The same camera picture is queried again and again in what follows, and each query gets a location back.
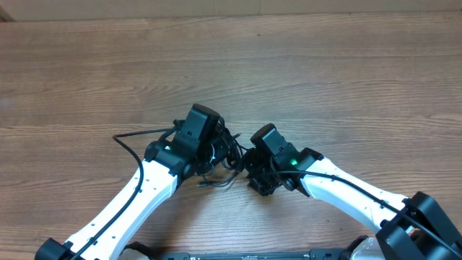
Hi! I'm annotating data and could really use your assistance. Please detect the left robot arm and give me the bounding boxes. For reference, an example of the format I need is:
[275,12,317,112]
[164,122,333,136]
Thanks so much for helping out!
[35,104,231,260]

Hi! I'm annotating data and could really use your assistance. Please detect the black USB-C cable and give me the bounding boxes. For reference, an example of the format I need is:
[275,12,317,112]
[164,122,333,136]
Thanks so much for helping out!
[197,133,246,189]

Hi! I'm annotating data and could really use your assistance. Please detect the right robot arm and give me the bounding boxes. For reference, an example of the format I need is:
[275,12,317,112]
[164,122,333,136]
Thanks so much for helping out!
[245,123,461,259]

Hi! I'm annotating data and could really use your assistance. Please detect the black USB-A cable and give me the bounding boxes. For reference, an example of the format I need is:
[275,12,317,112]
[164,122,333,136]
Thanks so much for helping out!
[216,118,250,173]

